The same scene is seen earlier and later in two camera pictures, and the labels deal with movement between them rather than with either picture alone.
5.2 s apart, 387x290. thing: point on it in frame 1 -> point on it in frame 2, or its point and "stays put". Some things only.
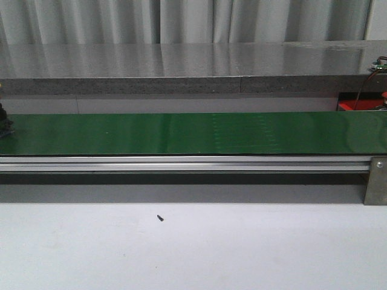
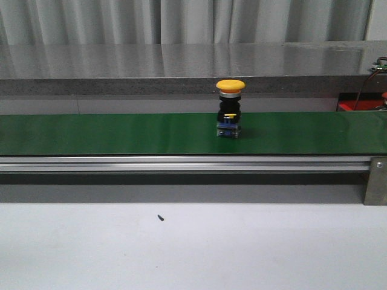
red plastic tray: [367, 101] stays put
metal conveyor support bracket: [376, 190] stays put
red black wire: [366, 81] stays put
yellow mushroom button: [6, 125] -> [229, 114]
